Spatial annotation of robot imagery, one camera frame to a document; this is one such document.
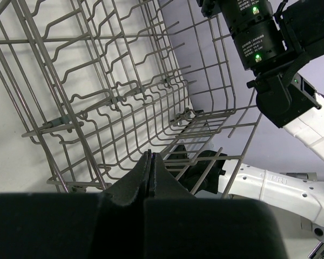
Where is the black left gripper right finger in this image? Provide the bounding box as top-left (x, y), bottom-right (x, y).
top-left (143, 152), bottom-right (284, 258)

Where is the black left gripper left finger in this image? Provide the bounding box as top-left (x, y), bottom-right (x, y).
top-left (0, 151), bottom-right (151, 258)

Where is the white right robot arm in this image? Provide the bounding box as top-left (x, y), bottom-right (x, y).
top-left (196, 1), bottom-right (324, 258)

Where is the grey wire dish rack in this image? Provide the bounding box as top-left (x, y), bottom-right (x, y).
top-left (0, 1), bottom-right (260, 193)

